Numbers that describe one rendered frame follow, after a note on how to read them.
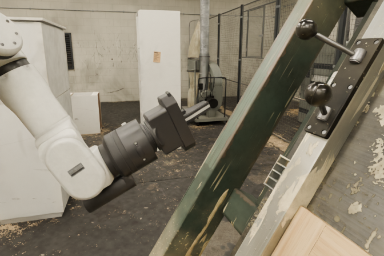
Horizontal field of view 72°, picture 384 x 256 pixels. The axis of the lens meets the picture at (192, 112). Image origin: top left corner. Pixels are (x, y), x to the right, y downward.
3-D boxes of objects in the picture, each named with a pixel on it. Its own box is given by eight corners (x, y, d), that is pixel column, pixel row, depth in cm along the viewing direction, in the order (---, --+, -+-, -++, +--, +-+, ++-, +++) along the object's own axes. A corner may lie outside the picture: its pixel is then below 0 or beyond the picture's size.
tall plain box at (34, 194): (27, 180, 313) (3, 26, 274) (81, 175, 328) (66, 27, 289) (-9, 229, 228) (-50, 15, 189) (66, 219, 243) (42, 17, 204)
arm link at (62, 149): (113, 170, 53) (71, 114, 50) (114, 184, 44) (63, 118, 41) (84, 190, 51) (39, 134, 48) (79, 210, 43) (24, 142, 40)
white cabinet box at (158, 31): (141, 139, 461) (135, 15, 415) (174, 136, 474) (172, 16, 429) (144, 152, 403) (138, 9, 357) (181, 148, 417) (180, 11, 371)
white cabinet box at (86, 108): (71, 128, 526) (67, 92, 510) (102, 126, 540) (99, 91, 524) (67, 135, 484) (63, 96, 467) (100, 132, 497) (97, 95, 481)
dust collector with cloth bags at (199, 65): (181, 112, 665) (180, 20, 616) (208, 111, 682) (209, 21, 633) (195, 127, 536) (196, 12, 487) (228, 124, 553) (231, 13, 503)
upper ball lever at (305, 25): (352, 71, 49) (288, 36, 51) (363, 53, 49) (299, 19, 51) (364, 66, 46) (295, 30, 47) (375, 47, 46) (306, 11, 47)
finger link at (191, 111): (211, 106, 52) (184, 120, 51) (204, 103, 55) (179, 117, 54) (208, 98, 52) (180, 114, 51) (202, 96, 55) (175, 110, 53)
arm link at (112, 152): (116, 125, 55) (63, 153, 52) (116, 132, 45) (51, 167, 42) (142, 170, 57) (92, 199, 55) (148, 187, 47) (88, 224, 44)
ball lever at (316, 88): (310, 120, 50) (297, 96, 39) (320, 103, 50) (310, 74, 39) (330, 130, 47) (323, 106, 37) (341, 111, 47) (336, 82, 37)
